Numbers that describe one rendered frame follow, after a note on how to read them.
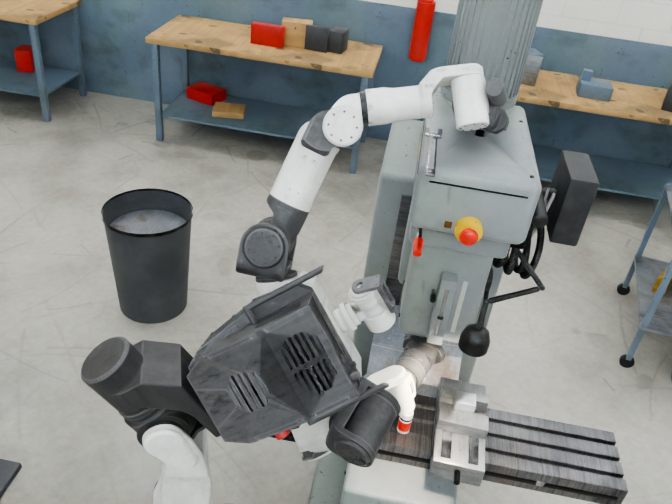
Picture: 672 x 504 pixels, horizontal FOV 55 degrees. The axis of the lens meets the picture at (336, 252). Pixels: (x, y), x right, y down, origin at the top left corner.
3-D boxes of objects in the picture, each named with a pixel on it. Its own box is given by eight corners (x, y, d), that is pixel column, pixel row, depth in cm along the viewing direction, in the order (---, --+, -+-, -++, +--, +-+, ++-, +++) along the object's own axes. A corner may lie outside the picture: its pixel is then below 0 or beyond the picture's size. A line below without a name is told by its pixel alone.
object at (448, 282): (441, 345, 173) (457, 282, 161) (426, 342, 173) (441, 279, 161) (441, 335, 176) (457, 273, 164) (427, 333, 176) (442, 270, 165)
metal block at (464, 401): (471, 420, 200) (476, 406, 197) (452, 415, 201) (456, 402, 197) (472, 407, 204) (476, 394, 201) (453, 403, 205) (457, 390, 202)
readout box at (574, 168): (580, 248, 187) (605, 184, 176) (548, 242, 188) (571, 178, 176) (570, 214, 204) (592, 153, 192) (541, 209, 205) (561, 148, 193)
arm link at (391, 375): (409, 371, 167) (362, 393, 164) (417, 399, 171) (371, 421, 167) (398, 361, 173) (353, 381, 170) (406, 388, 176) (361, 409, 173)
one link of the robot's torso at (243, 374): (232, 500, 124) (399, 418, 120) (142, 347, 120) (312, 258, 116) (256, 434, 153) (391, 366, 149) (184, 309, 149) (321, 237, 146)
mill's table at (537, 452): (619, 508, 198) (628, 492, 193) (224, 428, 207) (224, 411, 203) (605, 448, 217) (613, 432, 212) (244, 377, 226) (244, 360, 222)
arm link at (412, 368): (420, 358, 174) (404, 383, 165) (429, 390, 178) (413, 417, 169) (383, 355, 180) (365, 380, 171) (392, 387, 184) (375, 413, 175)
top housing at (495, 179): (525, 250, 143) (546, 184, 133) (406, 229, 145) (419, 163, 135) (511, 159, 182) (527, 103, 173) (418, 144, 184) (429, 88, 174)
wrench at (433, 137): (439, 178, 131) (440, 175, 131) (420, 175, 132) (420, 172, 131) (441, 132, 151) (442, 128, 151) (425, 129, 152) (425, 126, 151)
